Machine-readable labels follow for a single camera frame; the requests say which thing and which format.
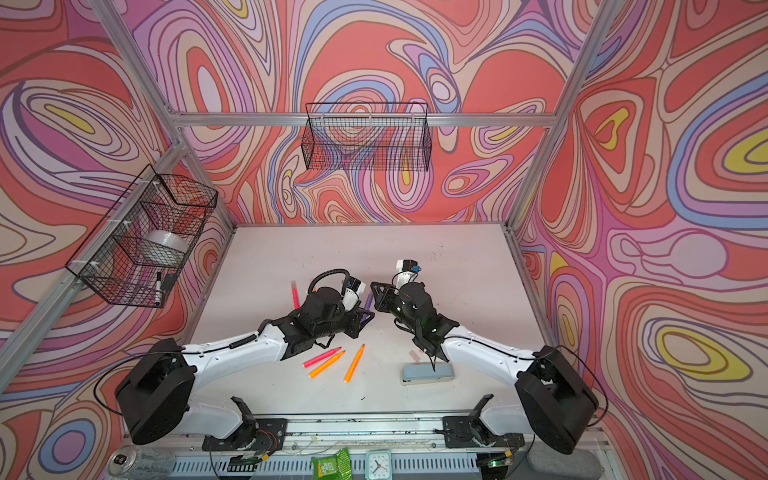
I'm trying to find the pink highlighter pen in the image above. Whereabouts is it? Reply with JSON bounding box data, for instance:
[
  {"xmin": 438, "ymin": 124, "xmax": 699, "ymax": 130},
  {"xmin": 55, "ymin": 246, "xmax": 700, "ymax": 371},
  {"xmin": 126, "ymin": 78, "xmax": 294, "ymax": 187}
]
[
  {"xmin": 290, "ymin": 280, "xmax": 301, "ymax": 309},
  {"xmin": 302, "ymin": 347, "xmax": 341, "ymax": 368}
]

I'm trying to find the orange highlighter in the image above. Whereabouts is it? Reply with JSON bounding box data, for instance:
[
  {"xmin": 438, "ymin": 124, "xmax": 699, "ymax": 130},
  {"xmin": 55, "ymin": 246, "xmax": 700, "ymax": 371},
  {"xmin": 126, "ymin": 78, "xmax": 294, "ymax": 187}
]
[
  {"xmin": 309, "ymin": 350, "xmax": 346, "ymax": 379},
  {"xmin": 344, "ymin": 344, "xmax": 365, "ymax": 384}
]

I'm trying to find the purple pen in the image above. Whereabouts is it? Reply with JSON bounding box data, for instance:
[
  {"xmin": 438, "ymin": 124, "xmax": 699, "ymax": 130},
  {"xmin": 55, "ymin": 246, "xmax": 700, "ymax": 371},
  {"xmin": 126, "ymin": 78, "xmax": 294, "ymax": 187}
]
[{"xmin": 363, "ymin": 293, "xmax": 374, "ymax": 311}]

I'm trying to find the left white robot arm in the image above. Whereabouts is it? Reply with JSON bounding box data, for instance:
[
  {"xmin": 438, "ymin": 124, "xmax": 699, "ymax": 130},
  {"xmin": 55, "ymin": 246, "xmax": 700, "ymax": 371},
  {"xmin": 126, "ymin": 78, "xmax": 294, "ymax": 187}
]
[{"xmin": 115, "ymin": 287, "xmax": 375, "ymax": 450}]

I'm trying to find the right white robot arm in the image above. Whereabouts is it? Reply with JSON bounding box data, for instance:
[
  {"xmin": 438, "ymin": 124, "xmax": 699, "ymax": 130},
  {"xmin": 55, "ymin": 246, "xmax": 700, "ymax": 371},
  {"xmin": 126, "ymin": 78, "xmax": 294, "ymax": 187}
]
[{"xmin": 371, "ymin": 282, "xmax": 598, "ymax": 454}]

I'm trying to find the grey pencil case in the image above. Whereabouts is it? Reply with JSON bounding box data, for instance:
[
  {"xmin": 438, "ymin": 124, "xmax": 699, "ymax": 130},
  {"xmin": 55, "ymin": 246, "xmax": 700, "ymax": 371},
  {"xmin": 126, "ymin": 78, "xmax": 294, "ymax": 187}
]
[{"xmin": 400, "ymin": 363, "xmax": 455, "ymax": 386}]

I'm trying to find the green snack packet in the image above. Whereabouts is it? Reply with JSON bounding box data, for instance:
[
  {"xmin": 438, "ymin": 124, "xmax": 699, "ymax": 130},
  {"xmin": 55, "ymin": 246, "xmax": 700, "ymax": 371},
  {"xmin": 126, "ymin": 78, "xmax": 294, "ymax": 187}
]
[{"xmin": 311, "ymin": 448, "xmax": 353, "ymax": 480}]

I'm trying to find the small white clock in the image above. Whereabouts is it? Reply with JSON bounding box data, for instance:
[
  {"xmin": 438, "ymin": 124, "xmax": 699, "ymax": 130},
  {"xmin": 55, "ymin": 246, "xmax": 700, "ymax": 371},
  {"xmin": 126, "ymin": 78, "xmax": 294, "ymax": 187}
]
[{"xmin": 365, "ymin": 450, "xmax": 393, "ymax": 480}]

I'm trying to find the black marker in basket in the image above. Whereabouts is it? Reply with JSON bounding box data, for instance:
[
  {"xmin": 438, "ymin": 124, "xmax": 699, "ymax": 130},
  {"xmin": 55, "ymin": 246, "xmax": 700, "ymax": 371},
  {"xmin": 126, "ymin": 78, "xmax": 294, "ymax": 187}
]
[{"xmin": 154, "ymin": 271, "xmax": 163, "ymax": 307}]

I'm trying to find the silver drink can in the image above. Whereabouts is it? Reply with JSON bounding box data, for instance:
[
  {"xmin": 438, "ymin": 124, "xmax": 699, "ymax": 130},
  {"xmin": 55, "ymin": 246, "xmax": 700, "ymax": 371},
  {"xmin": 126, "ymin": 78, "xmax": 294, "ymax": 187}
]
[{"xmin": 107, "ymin": 445, "xmax": 176, "ymax": 480}]

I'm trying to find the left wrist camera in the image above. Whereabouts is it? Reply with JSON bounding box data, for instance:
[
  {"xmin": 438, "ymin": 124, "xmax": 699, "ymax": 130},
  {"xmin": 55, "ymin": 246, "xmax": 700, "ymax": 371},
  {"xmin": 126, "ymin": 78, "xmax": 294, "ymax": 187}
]
[{"xmin": 343, "ymin": 276, "xmax": 366, "ymax": 301}]

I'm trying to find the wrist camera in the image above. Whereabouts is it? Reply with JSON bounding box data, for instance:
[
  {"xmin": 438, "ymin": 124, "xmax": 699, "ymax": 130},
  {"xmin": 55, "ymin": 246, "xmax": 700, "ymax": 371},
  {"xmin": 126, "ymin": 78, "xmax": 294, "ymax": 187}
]
[
  {"xmin": 394, "ymin": 259, "xmax": 421, "ymax": 288},
  {"xmin": 343, "ymin": 276, "xmax": 366, "ymax": 301}
]

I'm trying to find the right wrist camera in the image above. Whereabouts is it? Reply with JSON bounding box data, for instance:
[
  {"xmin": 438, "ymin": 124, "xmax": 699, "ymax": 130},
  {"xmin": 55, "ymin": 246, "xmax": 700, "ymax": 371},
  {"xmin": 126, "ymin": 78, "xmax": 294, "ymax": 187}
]
[{"xmin": 394, "ymin": 259, "xmax": 421, "ymax": 288}]

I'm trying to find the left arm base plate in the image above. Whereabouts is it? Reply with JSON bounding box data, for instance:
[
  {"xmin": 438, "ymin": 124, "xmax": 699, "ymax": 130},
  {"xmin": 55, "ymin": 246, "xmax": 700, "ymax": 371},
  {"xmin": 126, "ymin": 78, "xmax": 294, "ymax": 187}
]
[{"xmin": 202, "ymin": 418, "xmax": 288, "ymax": 454}]

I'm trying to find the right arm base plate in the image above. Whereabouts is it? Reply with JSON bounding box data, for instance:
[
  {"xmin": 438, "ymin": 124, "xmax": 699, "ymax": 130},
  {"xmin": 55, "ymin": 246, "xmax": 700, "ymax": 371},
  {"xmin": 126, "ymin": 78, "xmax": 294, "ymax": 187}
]
[{"xmin": 434, "ymin": 416, "xmax": 526, "ymax": 451}]

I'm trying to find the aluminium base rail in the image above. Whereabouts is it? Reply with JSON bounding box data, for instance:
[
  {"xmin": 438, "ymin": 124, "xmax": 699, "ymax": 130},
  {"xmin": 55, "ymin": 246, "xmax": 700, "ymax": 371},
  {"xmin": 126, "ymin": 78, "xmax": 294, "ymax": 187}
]
[{"xmin": 141, "ymin": 414, "xmax": 612, "ymax": 479}]

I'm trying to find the back black wire basket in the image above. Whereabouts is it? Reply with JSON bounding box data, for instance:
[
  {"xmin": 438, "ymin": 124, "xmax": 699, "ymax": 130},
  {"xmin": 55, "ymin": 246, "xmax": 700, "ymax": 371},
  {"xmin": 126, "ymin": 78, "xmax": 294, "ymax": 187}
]
[{"xmin": 301, "ymin": 101, "xmax": 432, "ymax": 172}]

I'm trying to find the black wire basket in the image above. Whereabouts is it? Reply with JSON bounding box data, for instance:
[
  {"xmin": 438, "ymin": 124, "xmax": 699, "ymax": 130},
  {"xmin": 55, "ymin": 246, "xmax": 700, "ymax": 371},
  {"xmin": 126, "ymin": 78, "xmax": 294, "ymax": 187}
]
[
  {"xmin": 66, "ymin": 166, "xmax": 218, "ymax": 309},
  {"xmin": 301, "ymin": 101, "xmax": 432, "ymax": 172}
]

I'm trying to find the left black wire basket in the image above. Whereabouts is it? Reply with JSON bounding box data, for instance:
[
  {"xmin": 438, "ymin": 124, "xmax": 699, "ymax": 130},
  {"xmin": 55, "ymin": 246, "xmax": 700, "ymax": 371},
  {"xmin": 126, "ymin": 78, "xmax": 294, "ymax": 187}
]
[{"xmin": 66, "ymin": 166, "xmax": 218, "ymax": 309}]

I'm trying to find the aluminium frame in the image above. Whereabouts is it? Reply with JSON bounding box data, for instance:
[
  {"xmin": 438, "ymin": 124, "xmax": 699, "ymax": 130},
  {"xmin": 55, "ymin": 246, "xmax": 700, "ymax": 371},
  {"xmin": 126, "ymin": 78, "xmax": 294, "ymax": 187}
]
[{"xmin": 0, "ymin": 0, "xmax": 625, "ymax": 421}]

